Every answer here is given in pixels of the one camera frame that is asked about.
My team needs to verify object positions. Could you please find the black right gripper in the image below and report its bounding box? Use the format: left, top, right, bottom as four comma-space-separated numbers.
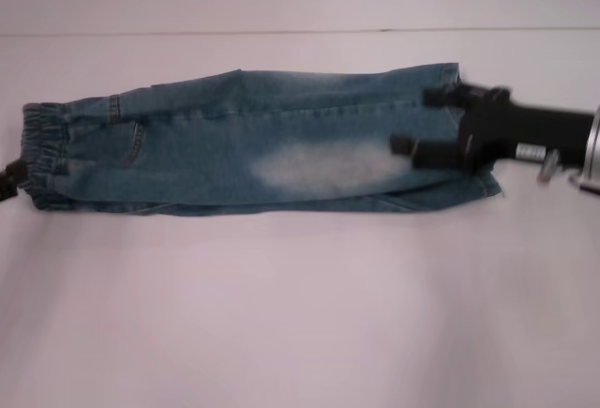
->
389, 81, 596, 171

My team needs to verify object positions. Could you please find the blue denim shorts basketball print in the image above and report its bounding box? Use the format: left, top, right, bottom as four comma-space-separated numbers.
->
21, 61, 505, 218

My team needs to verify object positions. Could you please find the silver connector with cable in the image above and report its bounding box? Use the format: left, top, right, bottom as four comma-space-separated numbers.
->
535, 148, 583, 189

